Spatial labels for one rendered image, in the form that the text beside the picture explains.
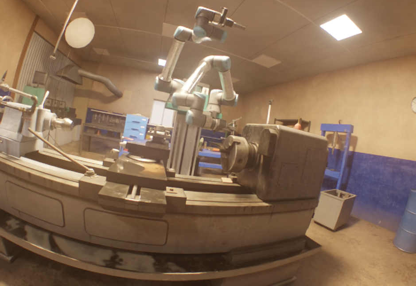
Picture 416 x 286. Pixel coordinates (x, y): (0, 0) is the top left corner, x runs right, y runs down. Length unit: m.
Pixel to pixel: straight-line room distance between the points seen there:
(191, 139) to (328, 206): 2.37
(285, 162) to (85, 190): 1.15
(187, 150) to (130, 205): 1.56
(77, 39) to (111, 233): 4.17
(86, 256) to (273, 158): 1.26
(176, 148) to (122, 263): 1.50
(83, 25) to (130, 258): 4.37
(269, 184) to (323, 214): 2.18
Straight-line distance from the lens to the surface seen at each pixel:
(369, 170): 4.29
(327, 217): 3.22
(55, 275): 1.64
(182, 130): 2.22
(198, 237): 1.11
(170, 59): 1.84
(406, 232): 3.42
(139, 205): 0.81
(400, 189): 4.09
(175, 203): 0.92
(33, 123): 1.28
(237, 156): 1.13
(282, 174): 1.21
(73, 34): 4.62
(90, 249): 1.24
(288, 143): 1.19
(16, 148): 1.35
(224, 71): 1.67
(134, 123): 3.06
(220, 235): 1.15
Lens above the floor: 1.22
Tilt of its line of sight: level
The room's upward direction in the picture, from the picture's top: 10 degrees clockwise
